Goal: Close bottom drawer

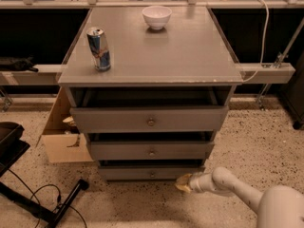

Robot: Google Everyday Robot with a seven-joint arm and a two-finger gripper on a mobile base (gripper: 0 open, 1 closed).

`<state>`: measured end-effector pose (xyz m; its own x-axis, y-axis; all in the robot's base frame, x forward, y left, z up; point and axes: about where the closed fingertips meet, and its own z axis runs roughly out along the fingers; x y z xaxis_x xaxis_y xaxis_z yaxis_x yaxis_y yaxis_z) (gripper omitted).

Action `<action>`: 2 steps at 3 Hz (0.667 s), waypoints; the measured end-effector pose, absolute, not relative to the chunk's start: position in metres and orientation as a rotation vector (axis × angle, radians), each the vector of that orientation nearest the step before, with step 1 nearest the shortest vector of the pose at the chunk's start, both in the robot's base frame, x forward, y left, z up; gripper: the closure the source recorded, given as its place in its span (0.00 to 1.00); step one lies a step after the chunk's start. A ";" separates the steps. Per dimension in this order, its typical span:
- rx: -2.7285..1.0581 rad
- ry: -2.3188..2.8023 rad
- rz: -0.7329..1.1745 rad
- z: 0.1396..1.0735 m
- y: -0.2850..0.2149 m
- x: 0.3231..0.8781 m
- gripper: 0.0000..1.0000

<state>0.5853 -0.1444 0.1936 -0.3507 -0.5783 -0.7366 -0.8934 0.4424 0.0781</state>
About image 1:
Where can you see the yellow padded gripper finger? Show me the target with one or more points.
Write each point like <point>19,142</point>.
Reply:
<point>182,183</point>

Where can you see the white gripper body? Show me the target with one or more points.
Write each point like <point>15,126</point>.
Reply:
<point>195,183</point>

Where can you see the grey bottom drawer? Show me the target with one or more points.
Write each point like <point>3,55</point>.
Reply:
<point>135,170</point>

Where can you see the grey drawer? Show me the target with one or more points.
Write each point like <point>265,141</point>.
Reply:
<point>148,119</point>
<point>135,170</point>
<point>113,151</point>

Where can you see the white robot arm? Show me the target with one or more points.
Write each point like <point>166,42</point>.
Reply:
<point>280,206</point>

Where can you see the grey middle drawer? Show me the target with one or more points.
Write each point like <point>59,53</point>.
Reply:
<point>113,151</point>

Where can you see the grey wooden drawer cabinet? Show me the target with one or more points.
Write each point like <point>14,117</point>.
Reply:
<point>184,64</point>

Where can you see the grey top drawer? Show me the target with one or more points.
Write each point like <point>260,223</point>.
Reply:
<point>148,119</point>

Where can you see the open cardboard box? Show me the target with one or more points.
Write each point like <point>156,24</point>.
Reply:
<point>63,143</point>

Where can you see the metal diagonal support rod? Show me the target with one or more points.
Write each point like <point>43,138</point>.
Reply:
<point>277,63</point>

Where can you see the blue silver energy drink can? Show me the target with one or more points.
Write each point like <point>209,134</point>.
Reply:
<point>99,48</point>

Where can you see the white ceramic bowl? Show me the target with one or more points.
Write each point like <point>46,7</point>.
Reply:
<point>156,17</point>

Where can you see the black bag on ledge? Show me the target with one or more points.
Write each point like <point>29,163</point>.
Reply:
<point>17,64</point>

